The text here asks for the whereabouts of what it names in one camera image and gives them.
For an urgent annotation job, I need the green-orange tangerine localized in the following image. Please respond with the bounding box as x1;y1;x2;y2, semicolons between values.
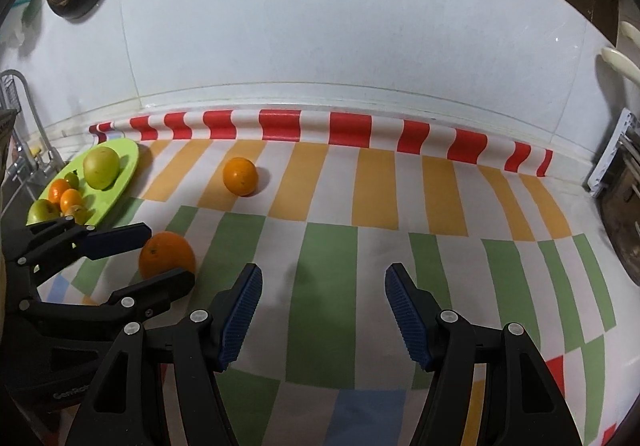
26;199;60;226

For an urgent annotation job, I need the small yellow-green fruit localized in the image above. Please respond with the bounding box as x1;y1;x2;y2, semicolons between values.
64;204;91;225

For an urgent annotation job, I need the large front orange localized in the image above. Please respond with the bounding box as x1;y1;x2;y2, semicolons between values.
138;231;196;280

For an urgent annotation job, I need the small green citrus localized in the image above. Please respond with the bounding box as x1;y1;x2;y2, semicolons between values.
64;172;79;189

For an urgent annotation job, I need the large green apple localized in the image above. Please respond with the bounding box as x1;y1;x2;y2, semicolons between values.
82;146;119;190

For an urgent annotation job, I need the small orange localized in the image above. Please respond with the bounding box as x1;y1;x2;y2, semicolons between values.
222;157;259;197

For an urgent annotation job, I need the green plate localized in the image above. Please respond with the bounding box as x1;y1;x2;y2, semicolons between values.
25;137;141;229

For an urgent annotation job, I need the thin chrome faucet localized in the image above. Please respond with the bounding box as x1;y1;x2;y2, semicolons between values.
1;68;64;174

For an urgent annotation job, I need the colourful striped tablecloth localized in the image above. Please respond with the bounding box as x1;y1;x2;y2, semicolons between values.
37;108;622;446

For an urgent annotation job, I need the steel pot on rack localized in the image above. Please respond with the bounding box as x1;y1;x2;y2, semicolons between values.
600;157;640;284

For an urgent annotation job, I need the tissue pack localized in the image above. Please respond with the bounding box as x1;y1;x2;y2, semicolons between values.
6;0;32;22

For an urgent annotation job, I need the dish rack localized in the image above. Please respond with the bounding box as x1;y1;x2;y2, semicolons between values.
586;108;639;198

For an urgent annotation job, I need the lower cream pan handle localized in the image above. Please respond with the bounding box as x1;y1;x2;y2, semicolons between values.
601;47;640;86

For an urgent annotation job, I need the cream pan handle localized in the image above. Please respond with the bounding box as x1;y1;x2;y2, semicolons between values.
601;47;640;86
620;21;640;47

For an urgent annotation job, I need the upper cream pan handle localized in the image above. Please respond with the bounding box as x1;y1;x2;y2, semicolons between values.
620;21;640;47

